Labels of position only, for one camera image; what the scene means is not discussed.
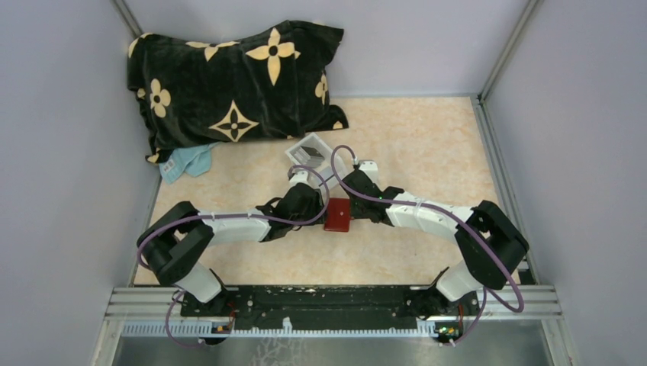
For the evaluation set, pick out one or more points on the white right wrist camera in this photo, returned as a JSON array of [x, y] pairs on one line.
[[370, 168]]

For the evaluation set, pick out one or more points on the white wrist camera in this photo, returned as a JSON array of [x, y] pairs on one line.
[[370, 168], [300, 177]]

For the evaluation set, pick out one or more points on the light blue cloth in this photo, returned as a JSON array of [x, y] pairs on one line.
[[192, 161]]

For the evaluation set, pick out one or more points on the black floral pillow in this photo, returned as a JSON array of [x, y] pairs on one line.
[[268, 86]]

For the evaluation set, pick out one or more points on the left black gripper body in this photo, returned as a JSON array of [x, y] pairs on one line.
[[314, 209]]

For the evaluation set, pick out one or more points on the grey card stack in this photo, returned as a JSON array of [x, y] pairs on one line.
[[309, 156]]

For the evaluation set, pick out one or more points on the white plastic card box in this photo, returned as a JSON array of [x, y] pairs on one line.
[[325, 168]]

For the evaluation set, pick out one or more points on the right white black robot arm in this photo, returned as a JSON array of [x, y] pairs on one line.
[[490, 244]]

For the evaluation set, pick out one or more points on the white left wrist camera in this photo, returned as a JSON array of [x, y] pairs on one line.
[[300, 177]]

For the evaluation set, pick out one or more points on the aluminium front rail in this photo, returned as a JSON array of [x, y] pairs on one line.
[[156, 311]]

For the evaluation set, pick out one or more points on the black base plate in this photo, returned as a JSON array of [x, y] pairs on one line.
[[376, 307]]

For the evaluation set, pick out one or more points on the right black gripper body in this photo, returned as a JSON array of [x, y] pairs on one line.
[[356, 210]]

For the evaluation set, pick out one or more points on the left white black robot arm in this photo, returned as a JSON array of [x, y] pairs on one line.
[[172, 247]]

